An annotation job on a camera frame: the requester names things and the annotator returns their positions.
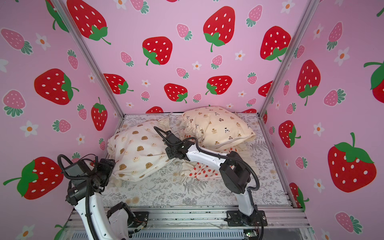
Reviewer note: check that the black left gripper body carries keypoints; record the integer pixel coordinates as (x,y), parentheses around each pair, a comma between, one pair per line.
(102,172)

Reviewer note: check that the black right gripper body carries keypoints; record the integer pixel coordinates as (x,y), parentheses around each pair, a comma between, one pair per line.
(170,141)

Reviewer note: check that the white pillow brown bear print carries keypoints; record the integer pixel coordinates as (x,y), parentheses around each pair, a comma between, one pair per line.
(139,151)

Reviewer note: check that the strawberry print ruffled pillow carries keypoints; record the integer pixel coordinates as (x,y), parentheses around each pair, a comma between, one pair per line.
(202,172)

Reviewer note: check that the cream bear print pillow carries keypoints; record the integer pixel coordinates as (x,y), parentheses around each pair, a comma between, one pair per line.
(216,128)

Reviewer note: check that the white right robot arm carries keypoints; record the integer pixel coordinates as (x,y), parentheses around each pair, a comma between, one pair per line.
(236,174)

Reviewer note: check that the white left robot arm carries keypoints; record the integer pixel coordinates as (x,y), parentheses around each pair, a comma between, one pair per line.
(86,197)

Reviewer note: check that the fern print table mat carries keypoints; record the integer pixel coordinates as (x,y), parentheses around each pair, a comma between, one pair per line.
(170,186)

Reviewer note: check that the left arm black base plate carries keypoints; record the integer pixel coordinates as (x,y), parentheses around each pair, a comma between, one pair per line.
(138,220)

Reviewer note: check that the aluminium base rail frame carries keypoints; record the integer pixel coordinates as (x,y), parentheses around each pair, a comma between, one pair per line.
(206,223)

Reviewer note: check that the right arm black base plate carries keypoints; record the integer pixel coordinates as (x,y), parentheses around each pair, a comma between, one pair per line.
(238,219)

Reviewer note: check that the left aluminium corner post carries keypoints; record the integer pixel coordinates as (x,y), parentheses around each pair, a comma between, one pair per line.
(78,38)

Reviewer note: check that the aluminium corner post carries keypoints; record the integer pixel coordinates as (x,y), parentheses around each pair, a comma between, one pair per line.
(78,38)
(302,26)

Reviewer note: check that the right aluminium corner post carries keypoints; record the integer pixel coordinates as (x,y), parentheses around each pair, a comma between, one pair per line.
(302,26)

